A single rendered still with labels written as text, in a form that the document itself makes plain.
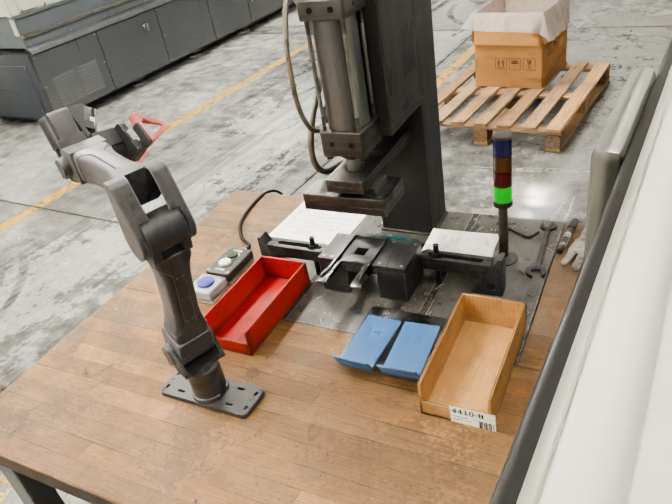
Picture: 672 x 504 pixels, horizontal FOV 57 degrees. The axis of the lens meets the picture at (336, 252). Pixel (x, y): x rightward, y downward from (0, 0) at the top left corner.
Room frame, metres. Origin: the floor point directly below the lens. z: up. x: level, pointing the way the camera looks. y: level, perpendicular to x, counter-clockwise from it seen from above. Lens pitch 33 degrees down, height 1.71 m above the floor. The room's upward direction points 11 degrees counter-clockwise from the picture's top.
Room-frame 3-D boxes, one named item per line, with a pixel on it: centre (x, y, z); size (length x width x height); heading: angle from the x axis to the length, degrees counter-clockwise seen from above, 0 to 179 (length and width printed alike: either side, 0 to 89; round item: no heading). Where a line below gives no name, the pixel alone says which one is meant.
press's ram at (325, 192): (1.19, -0.09, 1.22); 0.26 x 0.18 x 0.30; 148
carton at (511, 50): (4.34, -1.56, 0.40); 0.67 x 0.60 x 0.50; 140
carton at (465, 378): (0.80, -0.21, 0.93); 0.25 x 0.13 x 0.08; 148
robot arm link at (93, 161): (0.94, 0.32, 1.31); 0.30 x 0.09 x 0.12; 34
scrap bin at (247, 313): (1.09, 0.19, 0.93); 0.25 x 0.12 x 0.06; 148
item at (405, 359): (0.86, -0.10, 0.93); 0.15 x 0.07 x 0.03; 151
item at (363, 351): (0.90, -0.03, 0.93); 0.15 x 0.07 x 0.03; 147
